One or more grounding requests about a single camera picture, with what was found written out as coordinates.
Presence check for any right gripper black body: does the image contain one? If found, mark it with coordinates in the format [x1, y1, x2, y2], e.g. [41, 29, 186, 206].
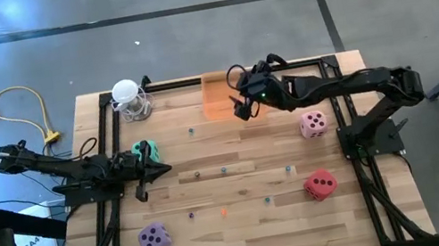
[232, 59, 290, 114]

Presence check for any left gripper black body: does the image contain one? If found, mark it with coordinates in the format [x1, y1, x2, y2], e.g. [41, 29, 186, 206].
[108, 139, 160, 208]

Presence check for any large teal foam die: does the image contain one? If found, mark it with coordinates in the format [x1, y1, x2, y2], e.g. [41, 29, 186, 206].
[129, 136, 162, 167]

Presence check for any large purple foam die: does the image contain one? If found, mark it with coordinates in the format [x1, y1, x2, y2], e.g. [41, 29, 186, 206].
[136, 220, 174, 246]

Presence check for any large pink foam die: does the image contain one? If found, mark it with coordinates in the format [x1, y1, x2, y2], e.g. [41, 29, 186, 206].
[296, 108, 331, 141]

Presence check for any large red foam die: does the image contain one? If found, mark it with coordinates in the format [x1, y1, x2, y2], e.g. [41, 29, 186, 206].
[300, 165, 342, 204]

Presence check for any orange translucent plastic bin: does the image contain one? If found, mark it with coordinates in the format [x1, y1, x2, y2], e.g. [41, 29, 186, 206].
[196, 63, 273, 126]

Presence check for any white mushroom table lamp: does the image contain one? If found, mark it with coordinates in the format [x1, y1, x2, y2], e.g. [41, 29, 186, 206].
[109, 75, 154, 125]

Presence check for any black diagonal bar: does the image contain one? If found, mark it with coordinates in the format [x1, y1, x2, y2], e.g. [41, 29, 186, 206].
[0, 196, 71, 246]

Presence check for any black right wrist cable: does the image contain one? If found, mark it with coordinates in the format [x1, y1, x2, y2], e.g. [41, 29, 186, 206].
[223, 62, 252, 94]

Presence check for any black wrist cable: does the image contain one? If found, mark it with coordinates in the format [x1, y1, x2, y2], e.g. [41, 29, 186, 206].
[76, 135, 102, 160]
[223, 62, 252, 94]

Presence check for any black curved frame handle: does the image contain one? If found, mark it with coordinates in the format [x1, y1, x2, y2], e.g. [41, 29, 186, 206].
[138, 74, 153, 91]
[265, 51, 290, 71]

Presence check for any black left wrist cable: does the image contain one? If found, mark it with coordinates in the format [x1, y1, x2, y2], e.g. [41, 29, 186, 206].
[76, 135, 102, 160]

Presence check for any black aluminium table frame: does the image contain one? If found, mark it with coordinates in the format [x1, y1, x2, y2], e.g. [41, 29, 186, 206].
[28, 36, 438, 246]

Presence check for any white lamp cable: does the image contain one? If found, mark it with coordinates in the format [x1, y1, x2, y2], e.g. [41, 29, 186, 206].
[109, 86, 159, 127]

